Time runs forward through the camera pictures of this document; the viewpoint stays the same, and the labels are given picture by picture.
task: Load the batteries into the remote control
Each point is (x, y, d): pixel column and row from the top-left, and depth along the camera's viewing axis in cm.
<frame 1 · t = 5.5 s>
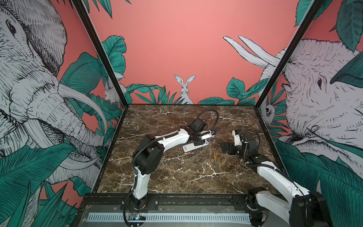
left hand: (202, 134, 91), fingers open
right hand: (225, 141, 85), fingers open
orange battery right: (214, 154, 94), on the table

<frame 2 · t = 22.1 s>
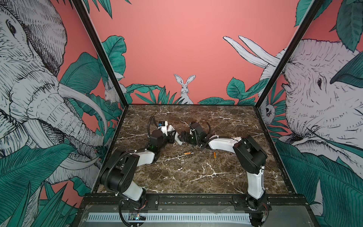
left hand: (176, 129, 89), fingers closed
right hand: (179, 137, 92), fingers open
the named things where they were.

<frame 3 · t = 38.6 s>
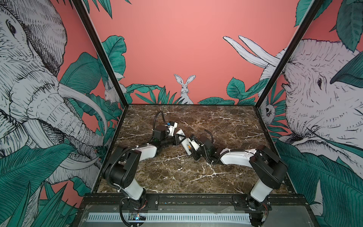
left hand: (186, 136, 87), fingers closed
right hand: (188, 147, 89), fingers closed
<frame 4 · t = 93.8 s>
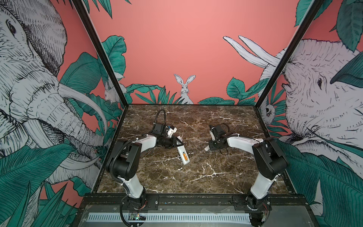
left hand: (182, 142, 89), fingers open
right hand: (210, 143, 96), fingers open
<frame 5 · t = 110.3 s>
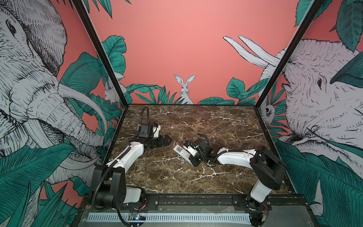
left hand: (166, 138, 87), fingers open
right hand: (187, 157, 87), fingers closed
